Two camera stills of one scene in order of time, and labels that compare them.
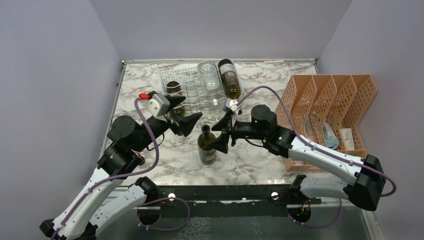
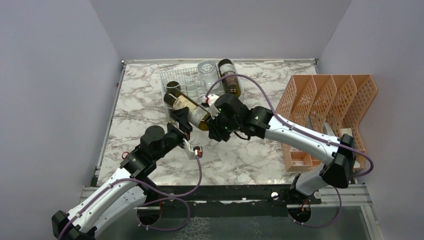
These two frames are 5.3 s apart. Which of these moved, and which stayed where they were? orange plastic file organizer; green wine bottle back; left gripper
Moved: left gripper; green wine bottle back
Stayed: orange plastic file organizer
